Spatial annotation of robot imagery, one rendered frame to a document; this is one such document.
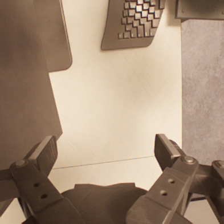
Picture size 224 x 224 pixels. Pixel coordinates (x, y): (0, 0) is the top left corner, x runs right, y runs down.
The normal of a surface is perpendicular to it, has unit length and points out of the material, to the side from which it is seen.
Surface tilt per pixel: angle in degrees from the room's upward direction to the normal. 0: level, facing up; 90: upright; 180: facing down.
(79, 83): 0
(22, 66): 86
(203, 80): 0
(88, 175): 0
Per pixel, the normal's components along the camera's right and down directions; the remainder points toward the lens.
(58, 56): 0.03, 0.30
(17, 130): 0.99, -0.11
